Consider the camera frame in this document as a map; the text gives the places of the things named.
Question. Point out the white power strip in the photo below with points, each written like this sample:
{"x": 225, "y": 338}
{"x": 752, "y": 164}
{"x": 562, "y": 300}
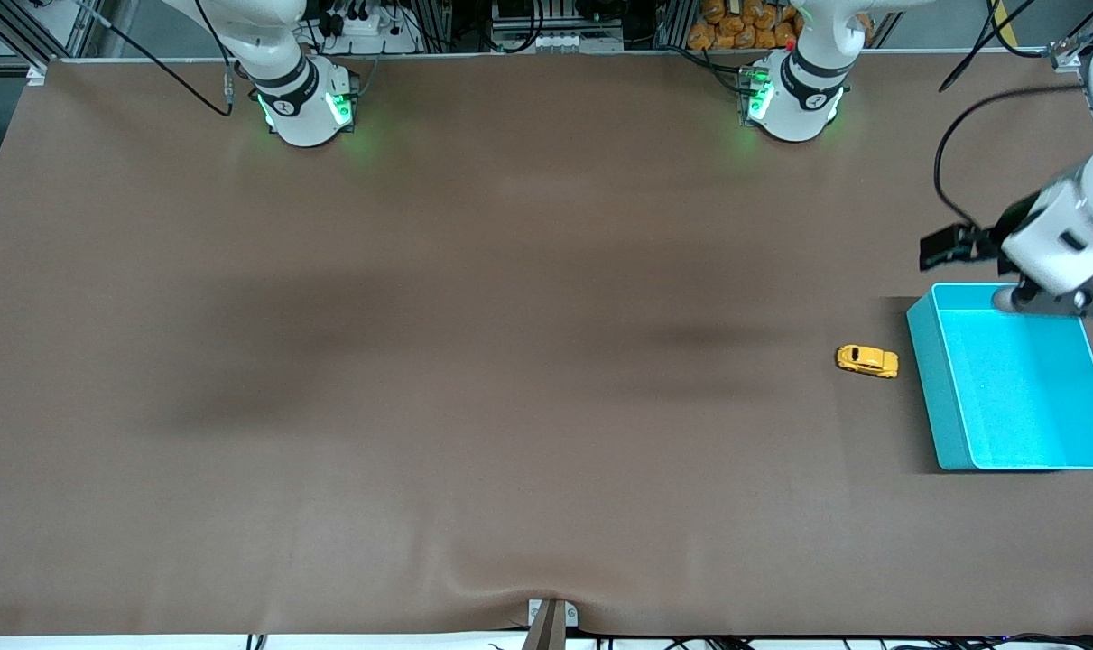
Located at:
{"x": 370, "y": 27}

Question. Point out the aluminium frame corner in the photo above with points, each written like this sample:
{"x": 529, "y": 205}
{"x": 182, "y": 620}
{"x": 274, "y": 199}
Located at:
{"x": 1065, "y": 56}

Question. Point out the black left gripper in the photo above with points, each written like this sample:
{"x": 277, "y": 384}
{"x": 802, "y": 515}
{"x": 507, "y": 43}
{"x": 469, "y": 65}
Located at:
{"x": 996, "y": 238}

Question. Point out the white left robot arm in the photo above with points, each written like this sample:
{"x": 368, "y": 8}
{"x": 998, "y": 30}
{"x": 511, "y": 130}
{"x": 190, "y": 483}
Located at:
{"x": 1065, "y": 239}

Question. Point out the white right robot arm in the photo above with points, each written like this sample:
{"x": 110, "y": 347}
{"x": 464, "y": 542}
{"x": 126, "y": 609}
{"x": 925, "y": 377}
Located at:
{"x": 304, "y": 108}

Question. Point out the brown table mat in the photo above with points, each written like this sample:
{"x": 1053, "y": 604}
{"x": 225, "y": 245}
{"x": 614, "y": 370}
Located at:
{"x": 546, "y": 361}

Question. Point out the turquoise plastic bin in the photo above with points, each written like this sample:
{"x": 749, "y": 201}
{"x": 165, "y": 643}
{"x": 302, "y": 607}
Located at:
{"x": 1015, "y": 397}

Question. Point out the yellow beetle toy car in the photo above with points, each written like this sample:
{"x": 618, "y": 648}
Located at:
{"x": 866, "y": 360}

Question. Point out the pile of orange packs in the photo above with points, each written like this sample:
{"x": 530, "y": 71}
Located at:
{"x": 745, "y": 27}

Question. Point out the metal clamp bracket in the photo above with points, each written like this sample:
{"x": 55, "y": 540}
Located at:
{"x": 571, "y": 617}

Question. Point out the brown clamp bar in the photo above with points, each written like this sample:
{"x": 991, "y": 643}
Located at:
{"x": 546, "y": 632}

